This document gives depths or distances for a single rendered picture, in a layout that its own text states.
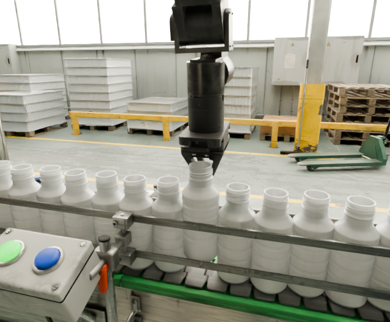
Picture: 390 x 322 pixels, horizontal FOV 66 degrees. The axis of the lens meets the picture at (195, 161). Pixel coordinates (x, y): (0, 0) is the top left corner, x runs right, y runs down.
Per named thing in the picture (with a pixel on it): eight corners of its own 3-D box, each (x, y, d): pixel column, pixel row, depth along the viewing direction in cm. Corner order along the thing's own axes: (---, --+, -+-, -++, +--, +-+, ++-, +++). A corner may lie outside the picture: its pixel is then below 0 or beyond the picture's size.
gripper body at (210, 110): (230, 131, 53) (231, 88, 50) (220, 151, 44) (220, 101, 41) (194, 129, 55) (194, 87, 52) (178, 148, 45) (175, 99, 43)
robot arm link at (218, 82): (181, 55, 42) (220, 54, 41) (194, 52, 48) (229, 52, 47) (183, 103, 45) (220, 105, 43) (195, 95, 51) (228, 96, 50)
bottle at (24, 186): (53, 233, 65) (41, 160, 60) (48, 248, 59) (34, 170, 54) (22, 237, 63) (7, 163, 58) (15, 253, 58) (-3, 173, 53)
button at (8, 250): (28, 247, 40) (23, 241, 40) (12, 266, 38) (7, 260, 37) (10, 244, 41) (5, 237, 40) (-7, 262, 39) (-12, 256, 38)
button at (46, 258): (66, 254, 39) (62, 247, 38) (52, 275, 37) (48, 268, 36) (46, 250, 40) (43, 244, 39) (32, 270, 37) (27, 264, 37)
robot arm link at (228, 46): (167, 11, 42) (229, 6, 39) (190, 16, 52) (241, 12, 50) (174, 98, 46) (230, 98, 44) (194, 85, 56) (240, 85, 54)
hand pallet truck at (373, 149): (374, 158, 462) (389, 80, 427) (401, 168, 411) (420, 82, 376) (284, 160, 449) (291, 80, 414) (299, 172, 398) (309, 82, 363)
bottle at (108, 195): (135, 249, 59) (130, 170, 54) (116, 267, 54) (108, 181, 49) (111, 242, 61) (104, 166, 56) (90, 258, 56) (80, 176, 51)
